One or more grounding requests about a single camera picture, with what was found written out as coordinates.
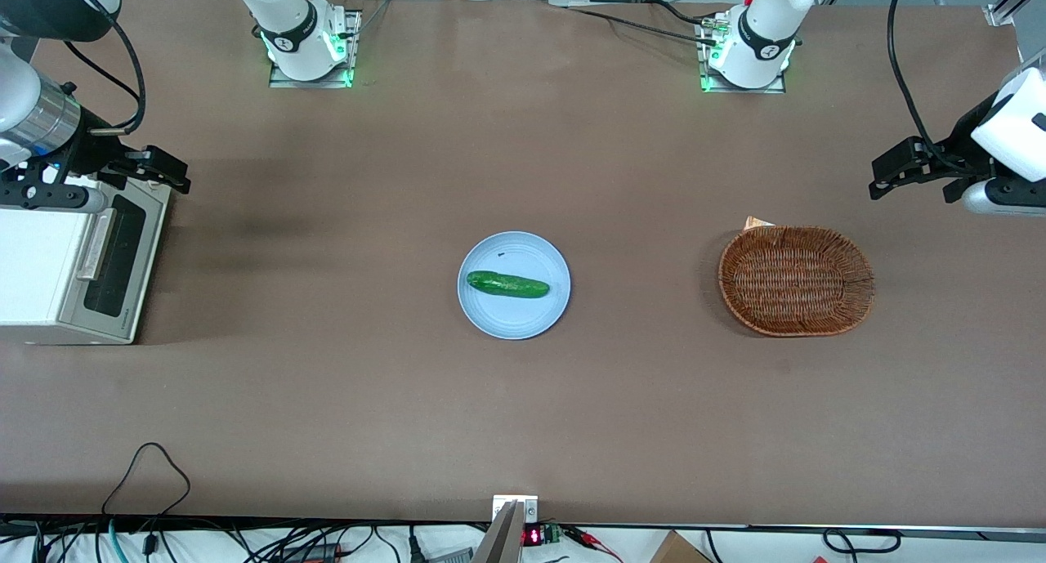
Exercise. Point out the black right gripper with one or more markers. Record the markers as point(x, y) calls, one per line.
point(96, 149)

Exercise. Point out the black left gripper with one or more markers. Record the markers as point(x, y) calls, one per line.
point(961, 144)

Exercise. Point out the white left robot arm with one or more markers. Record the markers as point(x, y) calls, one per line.
point(768, 24)

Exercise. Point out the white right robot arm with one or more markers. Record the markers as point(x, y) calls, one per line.
point(286, 7)

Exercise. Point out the white toaster oven body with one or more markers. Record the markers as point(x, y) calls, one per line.
point(33, 261)

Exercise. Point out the beige paper tag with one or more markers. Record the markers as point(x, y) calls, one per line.
point(758, 222)

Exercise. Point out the brown wicker basket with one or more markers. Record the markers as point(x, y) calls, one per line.
point(797, 281)

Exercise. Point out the green cucumber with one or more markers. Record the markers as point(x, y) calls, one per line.
point(507, 284)

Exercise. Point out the light blue plate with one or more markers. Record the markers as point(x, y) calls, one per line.
point(523, 318)

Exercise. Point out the black power adapter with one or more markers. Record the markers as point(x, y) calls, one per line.
point(315, 553)

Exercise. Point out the brown cardboard box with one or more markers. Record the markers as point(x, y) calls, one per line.
point(678, 551)

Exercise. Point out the red alligator clip leads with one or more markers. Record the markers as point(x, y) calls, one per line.
point(584, 535)

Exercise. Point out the red digit display module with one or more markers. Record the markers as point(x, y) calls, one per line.
point(533, 536)

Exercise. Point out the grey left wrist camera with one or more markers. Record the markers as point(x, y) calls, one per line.
point(1001, 197)

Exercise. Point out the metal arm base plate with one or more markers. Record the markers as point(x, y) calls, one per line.
point(735, 90)
point(282, 81)

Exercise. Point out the aluminium frame profile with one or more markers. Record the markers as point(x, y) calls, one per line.
point(1009, 7)

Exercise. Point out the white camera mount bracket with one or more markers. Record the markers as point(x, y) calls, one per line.
point(529, 510)

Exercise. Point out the grey camera mount beam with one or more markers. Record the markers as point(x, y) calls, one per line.
point(500, 542)

